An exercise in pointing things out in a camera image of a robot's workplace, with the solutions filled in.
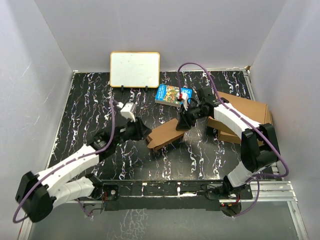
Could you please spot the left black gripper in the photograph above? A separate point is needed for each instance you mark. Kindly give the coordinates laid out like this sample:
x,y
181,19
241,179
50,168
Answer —
x,y
141,130

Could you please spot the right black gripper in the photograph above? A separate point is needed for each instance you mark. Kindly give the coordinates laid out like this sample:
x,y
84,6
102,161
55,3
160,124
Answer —
x,y
185,121

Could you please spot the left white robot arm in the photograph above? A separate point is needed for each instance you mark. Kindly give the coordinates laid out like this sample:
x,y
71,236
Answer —
x,y
38,194

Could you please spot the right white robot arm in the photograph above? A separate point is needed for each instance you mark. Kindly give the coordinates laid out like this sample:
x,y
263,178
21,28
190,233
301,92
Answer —
x,y
259,144

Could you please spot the blue illustrated book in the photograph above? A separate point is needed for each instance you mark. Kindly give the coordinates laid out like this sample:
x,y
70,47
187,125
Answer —
x,y
166,94

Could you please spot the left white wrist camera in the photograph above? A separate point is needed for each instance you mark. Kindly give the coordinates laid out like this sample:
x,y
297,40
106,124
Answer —
x,y
127,110

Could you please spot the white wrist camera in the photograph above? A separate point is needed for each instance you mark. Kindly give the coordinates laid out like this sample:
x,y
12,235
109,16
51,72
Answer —
x,y
182,99
127,110

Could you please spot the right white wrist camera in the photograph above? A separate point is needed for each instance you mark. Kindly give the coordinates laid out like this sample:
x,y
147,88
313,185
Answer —
x,y
182,99

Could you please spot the white board with wooden frame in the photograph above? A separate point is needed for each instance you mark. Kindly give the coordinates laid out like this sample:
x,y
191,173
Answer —
x,y
134,69

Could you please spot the aluminium frame rail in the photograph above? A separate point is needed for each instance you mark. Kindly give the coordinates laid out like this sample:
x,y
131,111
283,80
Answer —
x,y
272,214

